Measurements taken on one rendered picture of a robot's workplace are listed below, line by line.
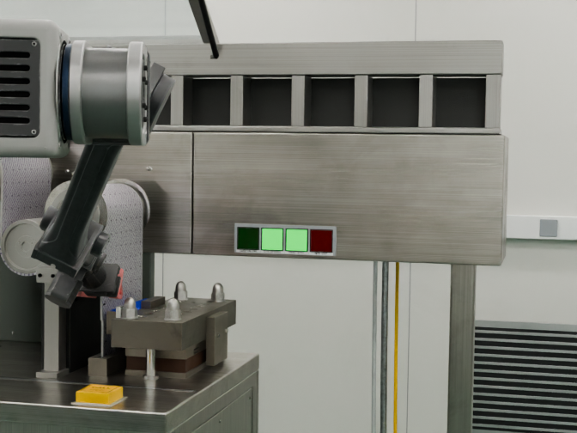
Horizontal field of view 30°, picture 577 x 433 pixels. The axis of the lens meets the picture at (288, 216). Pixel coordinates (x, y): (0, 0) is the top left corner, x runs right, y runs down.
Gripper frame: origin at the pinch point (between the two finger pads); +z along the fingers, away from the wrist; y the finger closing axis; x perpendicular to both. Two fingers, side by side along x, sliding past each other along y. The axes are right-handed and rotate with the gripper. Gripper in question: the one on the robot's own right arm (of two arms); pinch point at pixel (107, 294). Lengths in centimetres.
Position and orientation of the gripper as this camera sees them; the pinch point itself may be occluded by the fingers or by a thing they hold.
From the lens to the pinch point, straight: 239.2
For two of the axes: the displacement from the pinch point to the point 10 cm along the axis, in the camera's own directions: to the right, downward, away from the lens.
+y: 9.7, 0.3, -2.3
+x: 1.3, -8.8, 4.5
